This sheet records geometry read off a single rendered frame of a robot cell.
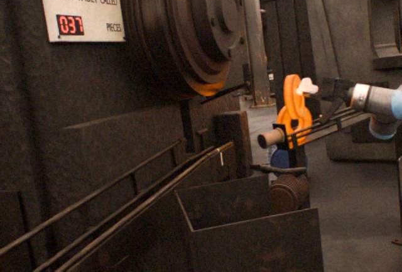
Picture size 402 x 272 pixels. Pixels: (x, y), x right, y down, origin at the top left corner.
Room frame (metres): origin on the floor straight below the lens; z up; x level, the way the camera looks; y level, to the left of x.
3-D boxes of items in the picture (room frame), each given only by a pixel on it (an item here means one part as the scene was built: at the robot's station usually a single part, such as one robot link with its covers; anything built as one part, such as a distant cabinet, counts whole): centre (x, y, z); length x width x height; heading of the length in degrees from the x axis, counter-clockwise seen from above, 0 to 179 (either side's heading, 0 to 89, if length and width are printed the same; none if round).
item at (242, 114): (1.59, -0.06, 0.68); 0.11 x 0.08 x 0.24; 65
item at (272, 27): (5.50, -1.26, 0.88); 1.71 x 0.92 x 1.76; 155
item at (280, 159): (3.59, -0.55, 0.17); 0.57 x 0.31 x 0.34; 175
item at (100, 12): (1.11, 0.27, 1.15); 0.26 x 0.02 x 0.18; 155
